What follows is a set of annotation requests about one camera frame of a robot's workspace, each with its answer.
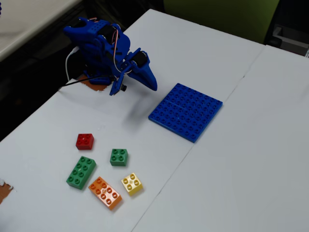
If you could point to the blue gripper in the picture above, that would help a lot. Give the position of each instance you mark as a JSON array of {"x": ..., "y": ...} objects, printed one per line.
[{"x": 146, "y": 71}]

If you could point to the green 2x2 block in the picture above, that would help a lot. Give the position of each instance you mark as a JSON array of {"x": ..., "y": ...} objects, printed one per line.
[{"x": 118, "y": 157}]

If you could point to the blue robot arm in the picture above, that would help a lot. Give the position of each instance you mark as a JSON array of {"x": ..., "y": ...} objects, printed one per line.
[{"x": 120, "y": 46}]

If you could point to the red 2x2 block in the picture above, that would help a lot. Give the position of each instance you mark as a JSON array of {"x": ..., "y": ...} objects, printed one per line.
[{"x": 84, "y": 141}]

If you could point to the yellow 2x2 block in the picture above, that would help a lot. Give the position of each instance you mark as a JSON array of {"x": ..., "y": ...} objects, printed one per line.
[{"x": 131, "y": 184}]

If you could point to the green 2x4 block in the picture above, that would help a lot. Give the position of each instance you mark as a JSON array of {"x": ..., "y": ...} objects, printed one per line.
[{"x": 80, "y": 172}]

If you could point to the orange 2x4 block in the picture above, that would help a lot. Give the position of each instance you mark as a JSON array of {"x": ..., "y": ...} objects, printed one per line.
[{"x": 105, "y": 193}]

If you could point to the blue 8x8 studded baseplate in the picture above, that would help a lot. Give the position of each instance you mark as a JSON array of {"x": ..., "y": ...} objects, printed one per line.
[{"x": 186, "y": 112}]

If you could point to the white desk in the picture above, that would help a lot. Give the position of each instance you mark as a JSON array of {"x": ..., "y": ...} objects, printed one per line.
[{"x": 29, "y": 19}]

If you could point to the grey box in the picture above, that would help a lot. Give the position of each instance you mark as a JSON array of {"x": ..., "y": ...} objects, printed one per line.
[{"x": 289, "y": 36}]

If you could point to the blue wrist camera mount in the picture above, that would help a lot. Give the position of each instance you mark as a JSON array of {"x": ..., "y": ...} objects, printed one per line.
[{"x": 117, "y": 84}]

